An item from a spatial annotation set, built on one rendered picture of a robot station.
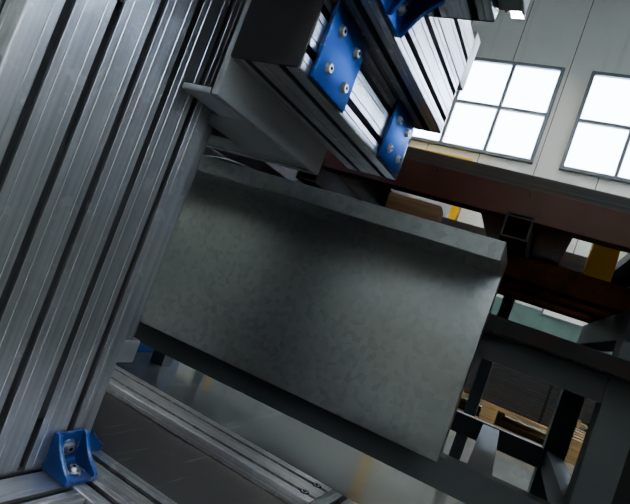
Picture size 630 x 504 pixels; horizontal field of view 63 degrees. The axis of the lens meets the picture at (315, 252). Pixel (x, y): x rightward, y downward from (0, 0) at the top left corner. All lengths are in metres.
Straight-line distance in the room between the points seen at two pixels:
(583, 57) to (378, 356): 10.00
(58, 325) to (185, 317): 0.61
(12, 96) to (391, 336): 0.73
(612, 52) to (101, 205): 10.49
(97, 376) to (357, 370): 0.51
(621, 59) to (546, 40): 1.30
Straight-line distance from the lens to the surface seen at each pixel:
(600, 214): 1.06
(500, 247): 0.83
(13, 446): 0.65
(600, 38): 10.97
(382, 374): 1.00
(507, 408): 3.82
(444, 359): 0.98
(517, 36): 11.12
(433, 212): 0.96
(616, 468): 1.10
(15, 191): 0.53
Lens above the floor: 0.53
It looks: 3 degrees up
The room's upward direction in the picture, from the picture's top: 20 degrees clockwise
